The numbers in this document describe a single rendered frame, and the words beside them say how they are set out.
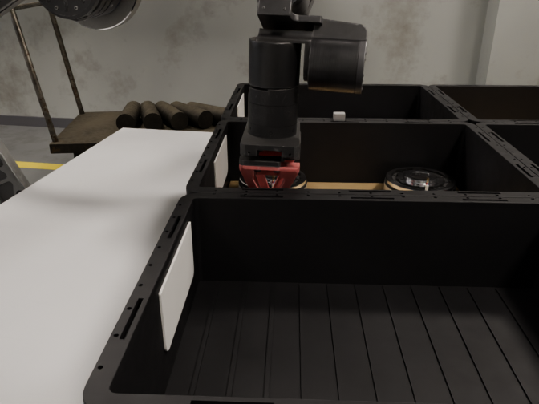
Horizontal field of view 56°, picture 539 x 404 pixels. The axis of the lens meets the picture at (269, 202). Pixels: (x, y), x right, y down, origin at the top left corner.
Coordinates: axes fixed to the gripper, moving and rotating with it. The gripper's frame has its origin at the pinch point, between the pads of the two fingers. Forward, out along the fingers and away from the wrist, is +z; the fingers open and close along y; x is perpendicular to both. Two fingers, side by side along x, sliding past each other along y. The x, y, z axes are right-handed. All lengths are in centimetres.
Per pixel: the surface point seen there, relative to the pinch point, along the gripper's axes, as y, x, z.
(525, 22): 269, -137, 0
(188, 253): -15.4, 7.1, -1.2
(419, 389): -25.3, -14.0, 4.5
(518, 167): 1.2, -29.6, -5.7
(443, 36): 303, -99, 14
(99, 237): 22.6, 31.9, 19.8
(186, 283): -17.0, 7.0, 1.1
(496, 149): 8.2, -29.4, -5.6
